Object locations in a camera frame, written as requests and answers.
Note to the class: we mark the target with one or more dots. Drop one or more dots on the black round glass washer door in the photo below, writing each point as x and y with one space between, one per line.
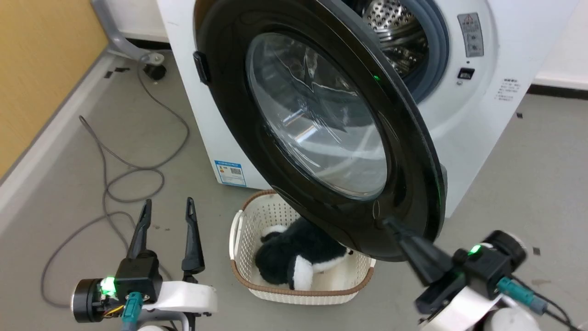
406 151

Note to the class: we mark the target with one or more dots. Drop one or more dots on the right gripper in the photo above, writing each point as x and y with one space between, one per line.
489 266

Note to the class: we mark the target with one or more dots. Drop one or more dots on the blue energy label sticker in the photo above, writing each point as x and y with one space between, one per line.
229 173

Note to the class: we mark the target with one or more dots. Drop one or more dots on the grey warning sticker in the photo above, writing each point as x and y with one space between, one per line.
471 34

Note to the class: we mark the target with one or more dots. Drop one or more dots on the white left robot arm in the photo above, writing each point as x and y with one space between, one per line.
156 322

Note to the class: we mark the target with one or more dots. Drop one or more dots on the black round floor foot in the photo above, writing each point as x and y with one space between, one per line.
155 72

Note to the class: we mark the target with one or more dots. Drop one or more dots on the grey rubber door gasket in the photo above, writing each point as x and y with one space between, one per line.
438 50

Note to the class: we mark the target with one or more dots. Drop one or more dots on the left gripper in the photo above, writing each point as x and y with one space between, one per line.
183 296

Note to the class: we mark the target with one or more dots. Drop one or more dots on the grey caster leg stand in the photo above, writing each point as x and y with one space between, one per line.
115 39

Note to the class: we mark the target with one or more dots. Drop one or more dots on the black door hinge block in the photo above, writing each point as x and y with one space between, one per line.
200 67

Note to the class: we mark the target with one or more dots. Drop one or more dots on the white front-load washing machine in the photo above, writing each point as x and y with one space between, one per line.
482 138

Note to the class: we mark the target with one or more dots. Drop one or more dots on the white brown-rimmed laundry basket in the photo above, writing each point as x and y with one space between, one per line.
257 220

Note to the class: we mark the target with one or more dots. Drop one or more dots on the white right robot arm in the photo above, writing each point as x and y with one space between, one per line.
510 322

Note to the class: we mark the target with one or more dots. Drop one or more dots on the stainless steel washer drum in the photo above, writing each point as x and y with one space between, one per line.
395 27

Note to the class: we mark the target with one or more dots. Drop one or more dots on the small printed text label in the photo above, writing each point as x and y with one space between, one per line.
507 89

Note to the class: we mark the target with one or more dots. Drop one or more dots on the black and white plush toy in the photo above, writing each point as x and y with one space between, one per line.
294 253

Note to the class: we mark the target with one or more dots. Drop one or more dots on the black door lock slot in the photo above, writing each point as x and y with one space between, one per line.
466 73

